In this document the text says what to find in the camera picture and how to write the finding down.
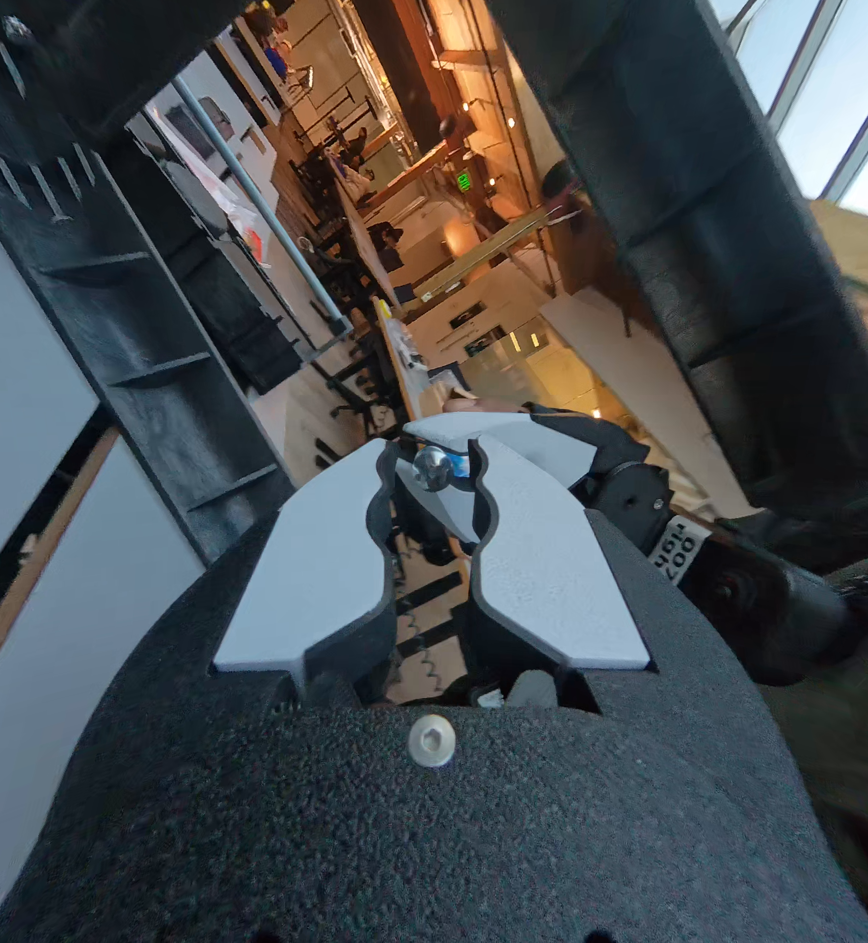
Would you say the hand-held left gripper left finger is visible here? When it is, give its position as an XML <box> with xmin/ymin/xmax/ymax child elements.
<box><xmin>213</xmin><ymin>438</ymin><xmax>400</xmax><ymax>698</ymax></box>

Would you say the black cart handle metal tube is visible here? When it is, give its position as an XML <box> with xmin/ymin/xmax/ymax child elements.
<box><xmin>103</xmin><ymin>74</ymin><xmax>355</xmax><ymax>395</ymax></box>

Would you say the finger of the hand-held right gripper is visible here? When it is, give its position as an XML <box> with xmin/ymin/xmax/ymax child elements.
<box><xmin>395</xmin><ymin>457</ymin><xmax>481</xmax><ymax>545</ymax></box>
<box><xmin>402</xmin><ymin>411</ymin><xmax>597</xmax><ymax>488</ymax></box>

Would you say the long wooden table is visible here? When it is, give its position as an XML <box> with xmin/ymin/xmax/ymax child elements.
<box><xmin>327</xmin><ymin>151</ymin><xmax>479</xmax><ymax>432</ymax></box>

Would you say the clear plastic bag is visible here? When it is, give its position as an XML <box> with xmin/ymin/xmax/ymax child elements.
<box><xmin>148</xmin><ymin>105</ymin><xmax>274</xmax><ymax>268</ymax></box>

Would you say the black plastic cart leg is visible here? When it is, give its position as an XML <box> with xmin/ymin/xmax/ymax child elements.
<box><xmin>0</xmin><ymin>136</ymin><xmax>297</xmax><ymax>564</ymax></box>
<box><xmin>487</xmin><ymin>0</ymin><xmax>868</xmax><ymax>520</ymax></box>

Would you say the large window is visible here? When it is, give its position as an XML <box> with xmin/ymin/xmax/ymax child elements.
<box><xmin>706</xmin><ymin>0</ymin><xmax>868</xmax><ymax>225</ymax></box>

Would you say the black plastic cart shelf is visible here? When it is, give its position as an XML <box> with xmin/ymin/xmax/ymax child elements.
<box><xmin>0</xmin><ymin>0</ymin><xmax>266</xmax><ymax>159</ymax></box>

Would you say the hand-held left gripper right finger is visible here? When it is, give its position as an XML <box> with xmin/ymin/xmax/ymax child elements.
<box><xmin>468</xmin><ymin>434</ymin><xmax>653</xmax><ymax>673</ymax></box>

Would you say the black coiled cable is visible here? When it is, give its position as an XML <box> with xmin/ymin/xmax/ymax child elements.
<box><xmin>401</xmin><ymin>556</ymin><xmax>438</xmax><ymax>690</ymax></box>

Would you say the black office chair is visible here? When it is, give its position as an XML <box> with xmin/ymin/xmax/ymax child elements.
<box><xmin>324</xmin><ymin>345</ymin><xmax>406</xmax><ymax>443</ymax></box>

